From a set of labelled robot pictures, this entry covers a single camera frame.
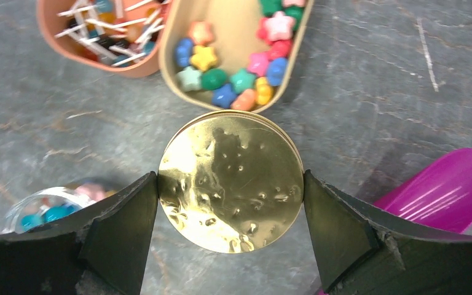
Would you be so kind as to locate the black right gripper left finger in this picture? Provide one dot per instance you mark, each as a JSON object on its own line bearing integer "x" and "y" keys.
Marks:
{"x": 110, "y": 239}

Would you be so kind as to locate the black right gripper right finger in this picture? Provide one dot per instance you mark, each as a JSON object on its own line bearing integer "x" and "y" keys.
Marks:
{"x": 361, "y": 249}

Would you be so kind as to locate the clear round plastic jar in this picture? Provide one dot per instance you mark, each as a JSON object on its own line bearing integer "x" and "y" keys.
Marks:
{"x": 54, "y": 203}

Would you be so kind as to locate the magenta plastic scoop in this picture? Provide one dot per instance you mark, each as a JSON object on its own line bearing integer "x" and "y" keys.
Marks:
{"x": 440, "y": 196}

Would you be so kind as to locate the gold round lid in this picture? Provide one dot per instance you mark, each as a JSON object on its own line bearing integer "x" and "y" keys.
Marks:
{"x": 231, "y": 181}

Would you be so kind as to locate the orange tray of lollipops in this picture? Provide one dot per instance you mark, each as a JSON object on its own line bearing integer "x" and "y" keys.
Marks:
{"x": 121, "y": 37}

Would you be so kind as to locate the beige tray of star candies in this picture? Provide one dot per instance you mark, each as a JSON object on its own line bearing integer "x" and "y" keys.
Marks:
{"x": 225, "y": 54}

